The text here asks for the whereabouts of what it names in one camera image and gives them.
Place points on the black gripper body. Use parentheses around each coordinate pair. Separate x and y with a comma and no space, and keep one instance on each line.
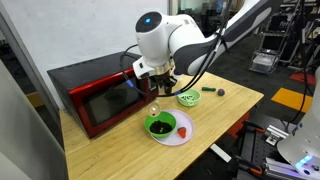
(165,82)

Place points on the big beige plastic spoon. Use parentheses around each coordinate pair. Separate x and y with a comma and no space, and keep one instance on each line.
(154,107)

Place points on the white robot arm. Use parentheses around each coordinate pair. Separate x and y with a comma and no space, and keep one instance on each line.
(164,40)

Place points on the mint green strainer bowl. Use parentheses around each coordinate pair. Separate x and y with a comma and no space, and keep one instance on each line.
(189,98)

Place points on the lilac round plate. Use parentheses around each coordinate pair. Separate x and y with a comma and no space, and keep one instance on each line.
(183,120)

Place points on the dark green bowl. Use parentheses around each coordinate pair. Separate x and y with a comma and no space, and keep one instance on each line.
(160,126)

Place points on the teal toy cucumber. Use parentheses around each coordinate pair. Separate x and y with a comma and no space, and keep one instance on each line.
(208,89)

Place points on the red toy strawberry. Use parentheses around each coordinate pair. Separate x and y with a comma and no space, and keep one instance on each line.
(182,132)

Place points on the red black microwave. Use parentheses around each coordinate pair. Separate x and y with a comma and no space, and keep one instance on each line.
(99,92)

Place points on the metal equipment cart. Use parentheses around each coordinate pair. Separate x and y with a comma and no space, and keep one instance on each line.
(279,43)

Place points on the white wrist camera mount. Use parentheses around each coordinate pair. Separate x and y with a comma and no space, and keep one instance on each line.
(143,70)

